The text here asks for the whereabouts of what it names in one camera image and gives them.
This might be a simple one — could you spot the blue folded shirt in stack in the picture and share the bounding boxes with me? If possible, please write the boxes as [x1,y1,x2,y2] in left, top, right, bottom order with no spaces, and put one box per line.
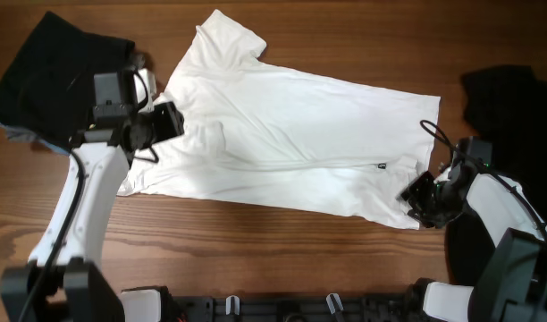
[37,140,71,156]

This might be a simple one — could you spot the white t-shirt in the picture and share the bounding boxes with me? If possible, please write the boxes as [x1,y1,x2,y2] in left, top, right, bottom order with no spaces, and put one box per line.
[119,11,440,229]

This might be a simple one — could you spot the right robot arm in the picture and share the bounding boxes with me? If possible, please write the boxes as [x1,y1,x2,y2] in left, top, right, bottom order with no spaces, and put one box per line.
[400,137,547,321]

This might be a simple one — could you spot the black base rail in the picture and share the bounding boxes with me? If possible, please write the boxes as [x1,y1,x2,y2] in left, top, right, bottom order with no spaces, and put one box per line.
[174,293,432,322]

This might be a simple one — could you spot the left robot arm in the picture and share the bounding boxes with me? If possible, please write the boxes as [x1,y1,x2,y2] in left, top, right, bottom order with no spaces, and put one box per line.
[0,69,184,321]

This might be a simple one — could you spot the black unfolded garment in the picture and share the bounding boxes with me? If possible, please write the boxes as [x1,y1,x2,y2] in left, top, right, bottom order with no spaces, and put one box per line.
[445,65,547,286]

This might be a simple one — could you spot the black folded shirt on stack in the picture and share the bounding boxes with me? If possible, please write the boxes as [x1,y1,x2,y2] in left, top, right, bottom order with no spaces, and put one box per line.
[0,12,135,148]

